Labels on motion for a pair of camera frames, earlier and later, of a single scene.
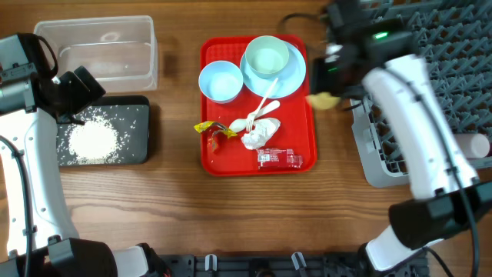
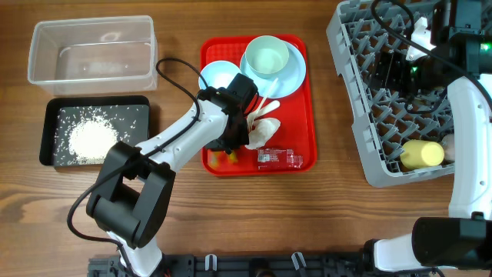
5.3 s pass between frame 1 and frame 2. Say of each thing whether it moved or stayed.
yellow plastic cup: moved
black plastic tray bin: stayed
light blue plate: stayed
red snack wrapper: stayed
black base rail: stayed
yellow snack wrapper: moved
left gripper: moved
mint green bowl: stayed
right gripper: moved
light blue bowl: stayed
